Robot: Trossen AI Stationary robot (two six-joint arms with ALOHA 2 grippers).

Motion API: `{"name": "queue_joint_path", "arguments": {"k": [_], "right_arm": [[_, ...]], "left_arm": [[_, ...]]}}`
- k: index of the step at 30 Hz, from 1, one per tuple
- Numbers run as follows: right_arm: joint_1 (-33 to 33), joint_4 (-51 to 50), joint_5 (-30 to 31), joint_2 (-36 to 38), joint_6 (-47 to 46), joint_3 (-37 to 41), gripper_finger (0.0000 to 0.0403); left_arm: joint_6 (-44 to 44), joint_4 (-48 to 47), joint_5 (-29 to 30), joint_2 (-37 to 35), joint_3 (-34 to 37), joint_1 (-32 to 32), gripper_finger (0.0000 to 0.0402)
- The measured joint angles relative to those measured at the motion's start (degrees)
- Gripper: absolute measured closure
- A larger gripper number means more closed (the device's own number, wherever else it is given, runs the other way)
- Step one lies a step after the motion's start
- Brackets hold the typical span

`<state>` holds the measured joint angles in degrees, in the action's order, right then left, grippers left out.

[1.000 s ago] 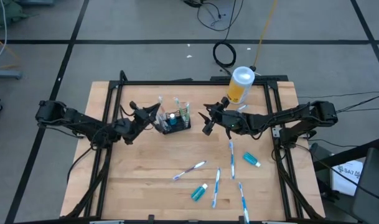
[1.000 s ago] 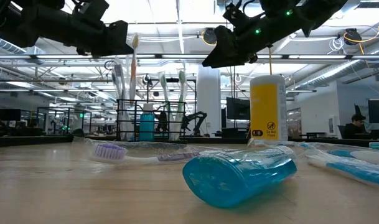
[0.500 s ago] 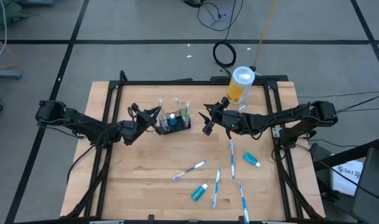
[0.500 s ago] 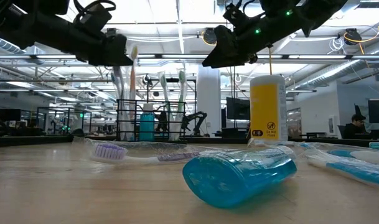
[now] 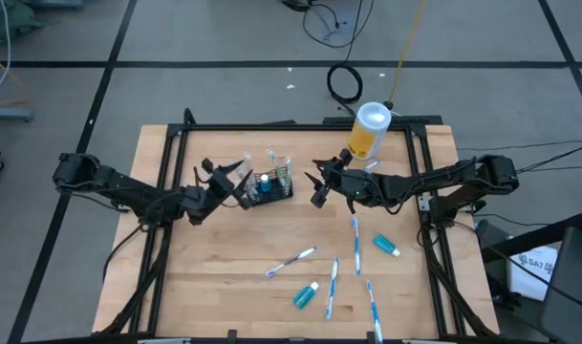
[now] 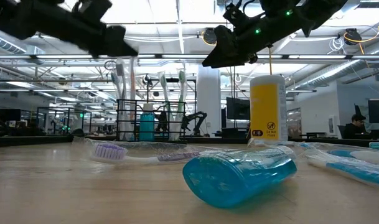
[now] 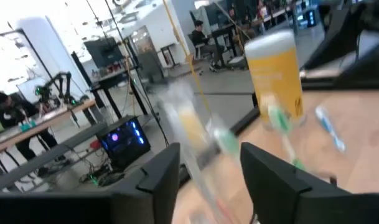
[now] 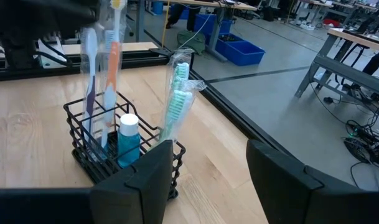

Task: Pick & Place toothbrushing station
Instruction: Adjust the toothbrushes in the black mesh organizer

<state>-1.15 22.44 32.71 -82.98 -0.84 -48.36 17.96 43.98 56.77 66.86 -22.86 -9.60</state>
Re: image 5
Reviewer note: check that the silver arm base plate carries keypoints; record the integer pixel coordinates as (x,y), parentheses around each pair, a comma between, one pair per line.
(425,201)

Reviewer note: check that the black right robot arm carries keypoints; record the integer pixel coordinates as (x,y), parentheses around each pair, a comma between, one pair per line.
(438,184)

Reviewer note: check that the white paper sign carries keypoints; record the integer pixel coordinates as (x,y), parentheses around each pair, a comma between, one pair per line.
(529,272)

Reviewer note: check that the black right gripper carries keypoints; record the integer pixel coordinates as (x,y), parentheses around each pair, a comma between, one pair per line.
(350,184)

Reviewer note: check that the blue mouthwash bottle white cap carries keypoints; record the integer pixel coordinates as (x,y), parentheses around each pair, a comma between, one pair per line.
(385,243)
(305,296)
(265,184)

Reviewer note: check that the blue white toothbrush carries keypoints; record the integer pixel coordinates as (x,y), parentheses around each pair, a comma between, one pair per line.
(247,162)
(372,165)
(332,286)
(356,243)
(374,310)

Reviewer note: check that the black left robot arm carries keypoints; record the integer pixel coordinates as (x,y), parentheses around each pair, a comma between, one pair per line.
(128,188)

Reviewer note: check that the yellow wipes canister white lid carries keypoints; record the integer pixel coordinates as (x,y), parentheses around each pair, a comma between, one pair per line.
(369,134)

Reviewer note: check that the black floor device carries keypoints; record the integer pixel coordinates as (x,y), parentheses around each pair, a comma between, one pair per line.
(297,4)

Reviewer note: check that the black aluminium table frame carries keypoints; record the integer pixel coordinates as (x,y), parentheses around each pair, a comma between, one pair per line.
(176,167)

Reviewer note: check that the green bag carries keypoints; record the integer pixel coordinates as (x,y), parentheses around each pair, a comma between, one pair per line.
(13,19)

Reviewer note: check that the black frame clamp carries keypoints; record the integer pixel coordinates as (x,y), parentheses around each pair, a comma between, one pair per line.
(231,335)
(371,336)

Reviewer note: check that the green white toothbrush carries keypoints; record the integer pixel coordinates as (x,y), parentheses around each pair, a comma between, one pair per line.
(287,167)
(273,160)

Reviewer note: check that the purple white toothbrush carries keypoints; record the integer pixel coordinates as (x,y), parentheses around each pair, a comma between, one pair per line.
(290,262)

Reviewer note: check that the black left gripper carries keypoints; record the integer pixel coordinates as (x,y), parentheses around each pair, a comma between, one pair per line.
(209,198)

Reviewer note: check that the black box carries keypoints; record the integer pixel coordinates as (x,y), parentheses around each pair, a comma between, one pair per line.
(491,234)

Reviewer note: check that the silver frame strip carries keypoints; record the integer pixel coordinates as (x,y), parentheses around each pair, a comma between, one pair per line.
(164,341)
(429,341)

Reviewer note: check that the black metal beam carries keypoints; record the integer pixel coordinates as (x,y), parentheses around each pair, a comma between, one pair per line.
(534,239)

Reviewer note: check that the black chair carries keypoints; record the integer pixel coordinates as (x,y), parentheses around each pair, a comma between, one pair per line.
(572,286)

